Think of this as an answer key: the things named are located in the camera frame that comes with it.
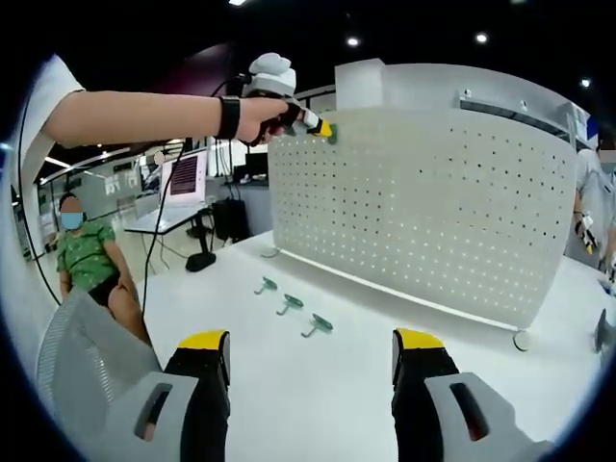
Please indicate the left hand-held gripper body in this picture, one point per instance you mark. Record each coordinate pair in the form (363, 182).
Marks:
(272, 77)

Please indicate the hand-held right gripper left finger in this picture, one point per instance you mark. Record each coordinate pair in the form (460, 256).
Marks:
(168, 409)

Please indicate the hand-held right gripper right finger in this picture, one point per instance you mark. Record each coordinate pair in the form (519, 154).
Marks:
(443, 414)

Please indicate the green hook assembly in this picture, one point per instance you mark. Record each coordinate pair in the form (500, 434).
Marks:
(320, 322)
(268, 284)
(334, 135)
(291, 301)

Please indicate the white perforated mounting plate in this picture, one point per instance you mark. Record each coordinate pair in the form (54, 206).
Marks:
(409, 216)

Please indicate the person's left hand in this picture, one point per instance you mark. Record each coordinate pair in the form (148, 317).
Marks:
(255, 120)

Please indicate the black computer monitor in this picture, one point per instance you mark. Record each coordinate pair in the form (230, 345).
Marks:
(255, 163)

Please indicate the ceiling spotlights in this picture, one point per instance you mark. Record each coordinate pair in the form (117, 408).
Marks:
(352, 42)

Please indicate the grey mesh office chair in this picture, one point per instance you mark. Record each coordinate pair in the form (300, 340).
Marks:
(86, 356)

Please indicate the white booth partition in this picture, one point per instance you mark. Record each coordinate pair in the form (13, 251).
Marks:
(423, 82)

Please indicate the black computer tower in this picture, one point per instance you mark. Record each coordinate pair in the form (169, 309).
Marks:
(228, 219)

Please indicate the pink lit computer monitor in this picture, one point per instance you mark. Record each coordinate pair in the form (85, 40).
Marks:
(185, 175)

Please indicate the black stand with base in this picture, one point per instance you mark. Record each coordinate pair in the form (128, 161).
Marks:
(199, 262)

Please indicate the white side desk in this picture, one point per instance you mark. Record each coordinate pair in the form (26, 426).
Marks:
(163, 219)

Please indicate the dark curved object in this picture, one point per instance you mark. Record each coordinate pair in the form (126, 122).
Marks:
(601, 329)

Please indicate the person's white shirt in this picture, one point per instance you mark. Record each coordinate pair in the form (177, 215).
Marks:
(45, 106)

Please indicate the grey wall shelf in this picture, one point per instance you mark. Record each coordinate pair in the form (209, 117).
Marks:
(510, 110)

